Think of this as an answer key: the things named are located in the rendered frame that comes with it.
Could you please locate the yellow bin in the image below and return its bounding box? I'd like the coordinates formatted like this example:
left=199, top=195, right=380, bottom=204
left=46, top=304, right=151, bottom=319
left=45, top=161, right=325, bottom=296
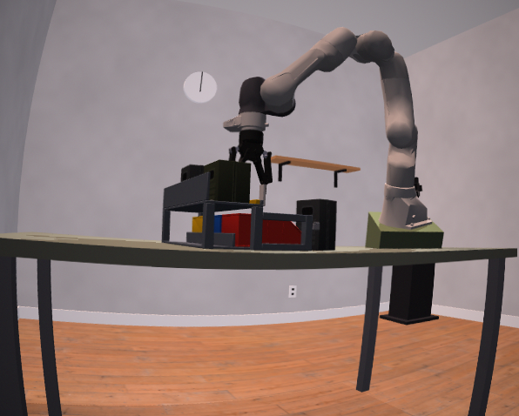
left=192, top=216, right=203, bottom=232

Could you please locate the blue open bin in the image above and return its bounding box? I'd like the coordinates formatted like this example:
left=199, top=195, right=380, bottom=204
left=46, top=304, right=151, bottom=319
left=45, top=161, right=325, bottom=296
left=214, top=215, right=222, bottom=233

